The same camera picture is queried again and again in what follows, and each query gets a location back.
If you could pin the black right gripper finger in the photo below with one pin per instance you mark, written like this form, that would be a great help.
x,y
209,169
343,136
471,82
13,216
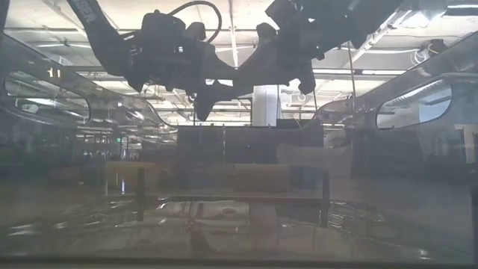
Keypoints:
x,y
307,76
265,63

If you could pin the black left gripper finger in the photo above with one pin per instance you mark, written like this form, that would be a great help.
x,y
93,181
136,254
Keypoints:
x,y
222,69
209,99

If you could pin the translucent grey plastic bin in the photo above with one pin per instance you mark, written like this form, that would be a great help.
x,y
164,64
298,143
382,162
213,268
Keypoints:
x,y
239,231

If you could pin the white pillar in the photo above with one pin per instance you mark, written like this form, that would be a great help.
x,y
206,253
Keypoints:
x,y
265,108

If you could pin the small black box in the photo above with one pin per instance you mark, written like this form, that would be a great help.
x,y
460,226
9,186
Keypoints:
x,y
287,124

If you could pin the long ceiling light bar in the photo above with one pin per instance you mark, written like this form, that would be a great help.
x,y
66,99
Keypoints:
x,y
373,71

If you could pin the dark grey plastic bin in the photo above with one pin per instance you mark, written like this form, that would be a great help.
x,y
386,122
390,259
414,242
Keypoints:
x,y
158,151

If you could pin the black round ceiling fixture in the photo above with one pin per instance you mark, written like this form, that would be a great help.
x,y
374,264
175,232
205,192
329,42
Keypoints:
x,y
435,46

